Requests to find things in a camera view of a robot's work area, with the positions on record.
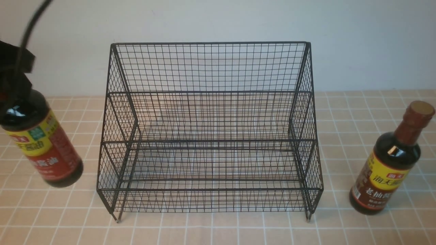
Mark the brown label soy sauce bottle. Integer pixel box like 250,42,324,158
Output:
349,100,435,215

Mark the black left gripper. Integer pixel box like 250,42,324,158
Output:
0,41,35,104

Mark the red label soy sauce bottle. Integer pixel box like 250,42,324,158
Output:
1,89,84,188

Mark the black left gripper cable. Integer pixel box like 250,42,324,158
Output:
19,0,53,51

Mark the black wire mesh rack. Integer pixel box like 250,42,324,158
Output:
96,41,324,221

